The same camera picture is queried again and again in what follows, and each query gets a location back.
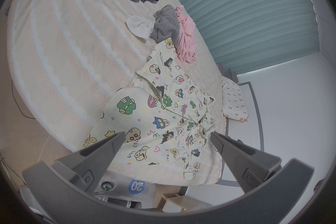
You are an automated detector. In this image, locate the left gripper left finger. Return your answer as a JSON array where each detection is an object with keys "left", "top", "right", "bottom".
[{"left": 54, "top": 132, "right": 126, "bottom": 196}]

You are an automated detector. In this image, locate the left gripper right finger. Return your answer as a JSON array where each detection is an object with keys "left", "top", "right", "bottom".
[{"left": 209, "top": 132, "right": 282, "bottom": 194}]

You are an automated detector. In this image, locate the white printed pyjama top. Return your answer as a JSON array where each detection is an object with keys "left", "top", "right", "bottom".
[{"left": 82, "top": 39, "right": 217, "bottom": 180}]

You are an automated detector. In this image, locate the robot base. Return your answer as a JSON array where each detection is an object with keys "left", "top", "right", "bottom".
[{"left": 18, "top": 178, "right": 155, "bottom": 211}]

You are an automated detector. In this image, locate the white printed pillow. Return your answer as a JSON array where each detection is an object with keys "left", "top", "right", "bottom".
[{"left": 222, "top": 76, "right": 249, "bottom": 123}]

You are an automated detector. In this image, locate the pale wooden stool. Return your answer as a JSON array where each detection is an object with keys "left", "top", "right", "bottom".
[{"left": 157, "top": 193, "right": 213, "bottom": 214}]

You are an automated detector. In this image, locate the grey bedside table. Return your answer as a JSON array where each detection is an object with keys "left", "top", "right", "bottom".
[{"left": 217, "top": 64, "right": 238, "bottom": 84}]

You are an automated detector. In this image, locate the bed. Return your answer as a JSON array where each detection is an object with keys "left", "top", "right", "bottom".
[{"left": 6, "top": 0, "right": 264, "bottom": 187}]

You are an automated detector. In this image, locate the pink garment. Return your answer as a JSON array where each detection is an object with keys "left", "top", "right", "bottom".
[{"left": 174, "top": 6, "right": 197, "bottom": 63}]

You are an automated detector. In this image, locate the small white garment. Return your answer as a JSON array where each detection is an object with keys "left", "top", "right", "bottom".
[{"left": 125, "top": 15, "right": 155, "bottom": 40}]

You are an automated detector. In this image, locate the blue-green curtain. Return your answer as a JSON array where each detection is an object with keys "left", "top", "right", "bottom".
[{"left": 113, "top": 0, "right": 321, "bottom": 75}]

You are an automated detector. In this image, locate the grey knit garment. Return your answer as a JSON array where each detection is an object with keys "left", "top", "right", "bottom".
[{"left": 150, "top": 5, "right": 181, "bottom": 43}]

